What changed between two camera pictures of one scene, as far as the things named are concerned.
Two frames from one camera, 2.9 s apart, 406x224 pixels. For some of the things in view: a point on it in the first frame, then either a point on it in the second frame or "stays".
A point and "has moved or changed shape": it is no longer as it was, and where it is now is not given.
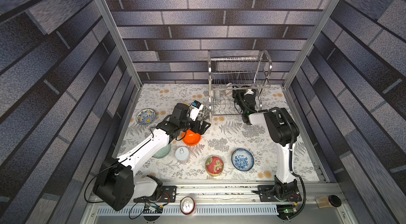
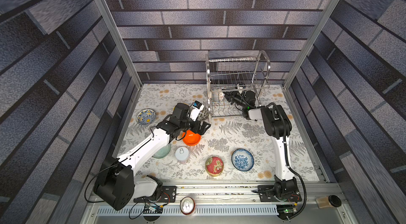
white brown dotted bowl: (228, 92) has moved or changed shape
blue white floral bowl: (242, 160) stays
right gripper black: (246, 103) stays
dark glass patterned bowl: (217, 94) stays
